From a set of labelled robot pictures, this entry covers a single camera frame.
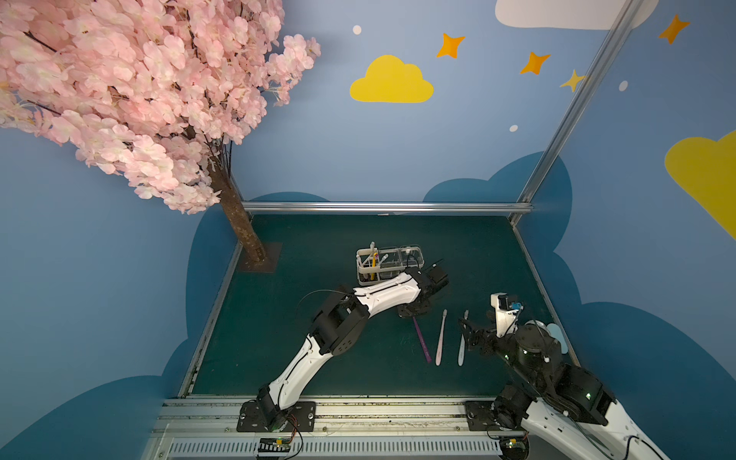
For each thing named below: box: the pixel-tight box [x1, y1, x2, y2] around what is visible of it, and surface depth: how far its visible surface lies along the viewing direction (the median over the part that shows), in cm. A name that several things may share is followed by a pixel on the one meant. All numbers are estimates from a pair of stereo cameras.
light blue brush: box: [546, 322, 569, 354], surface depth 90 cm
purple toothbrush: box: [412, 315, 433, 364], surface depth 90 cm
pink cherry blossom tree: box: [0, 0, 322, 264], surface depth 52 cm
